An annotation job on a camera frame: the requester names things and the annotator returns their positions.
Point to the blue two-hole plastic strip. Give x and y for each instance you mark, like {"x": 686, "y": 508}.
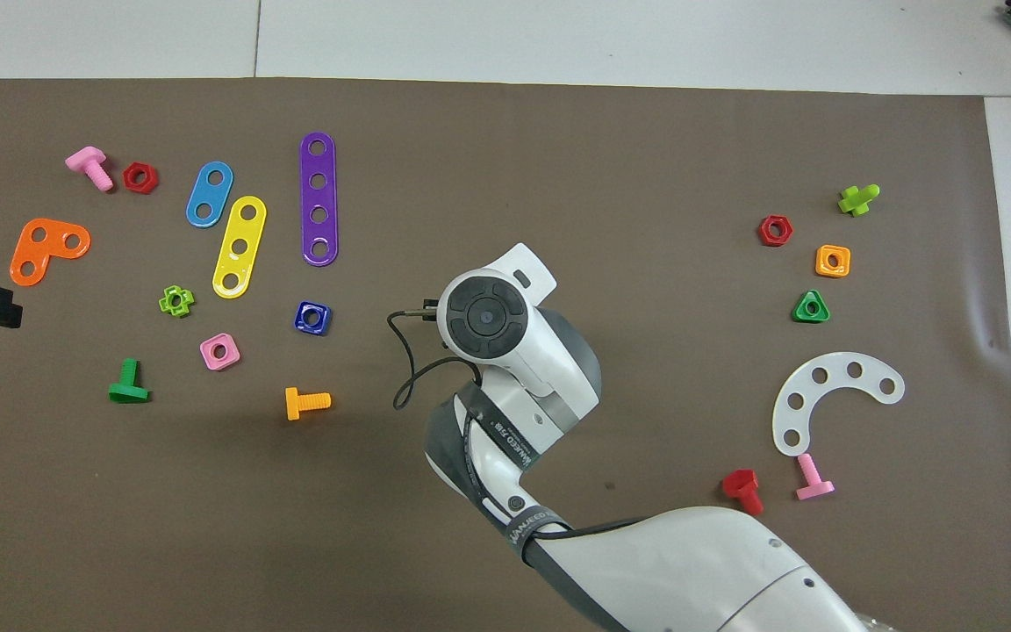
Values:
{"x": 209, "y": 195}

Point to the lime cross-head plastic bolt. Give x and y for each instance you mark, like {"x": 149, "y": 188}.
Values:
{"x": 856, "y": 202}

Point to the pink plastic toy bolt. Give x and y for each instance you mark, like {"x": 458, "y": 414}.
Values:
{"x": 84, "y": 161}
{"x": 814, "y": 488}

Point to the red plastic toy bolt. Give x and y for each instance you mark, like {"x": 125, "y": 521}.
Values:
{"x": 741, "y": 483}

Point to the purple four-hole plastic strip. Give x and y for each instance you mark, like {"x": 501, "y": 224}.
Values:
{"x": 319, "y": 197}

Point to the yellow three-hole plastic strip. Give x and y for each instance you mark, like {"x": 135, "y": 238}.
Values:
{"x": 244, "y": 230}

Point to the green plastic toy bolt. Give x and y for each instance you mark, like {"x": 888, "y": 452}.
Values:
{"x": 128, "y": 392}

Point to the orange angled three-hole plate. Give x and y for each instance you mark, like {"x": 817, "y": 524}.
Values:
{"x": 36, "y": 246}

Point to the orange plastic toy bolt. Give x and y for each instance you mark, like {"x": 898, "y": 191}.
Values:
{"x": 292, "y": 404}

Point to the white curved five-hole strip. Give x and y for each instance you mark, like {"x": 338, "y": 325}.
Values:
{"x": 806, "y": 387}

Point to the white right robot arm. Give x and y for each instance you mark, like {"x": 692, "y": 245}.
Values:
{"x": 523, "y": 351}

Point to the orange square plastic nut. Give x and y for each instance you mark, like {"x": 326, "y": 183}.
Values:
{"x": 821, "y": 268}

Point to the red plastic hex nut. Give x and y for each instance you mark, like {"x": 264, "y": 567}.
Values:
{"x": 763, "y": 232}
{"x": 128, "y": 180}

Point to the blue square plastic nut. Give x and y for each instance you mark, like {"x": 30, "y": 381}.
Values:
{"x": 302, "y": 326}

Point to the pink square plastic nut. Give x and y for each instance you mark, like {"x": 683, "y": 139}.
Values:
{"x": 207, "y": 355}

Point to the brown table mat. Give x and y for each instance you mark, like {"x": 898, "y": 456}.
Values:
{"x": 505, "y": 175}

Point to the green triangle plastic nut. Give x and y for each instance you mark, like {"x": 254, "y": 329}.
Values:
{"x": 799, "y": 314}

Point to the green cross-shaped plastic nut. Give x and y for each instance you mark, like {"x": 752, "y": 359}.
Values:
{"x": 164, "y": 303}

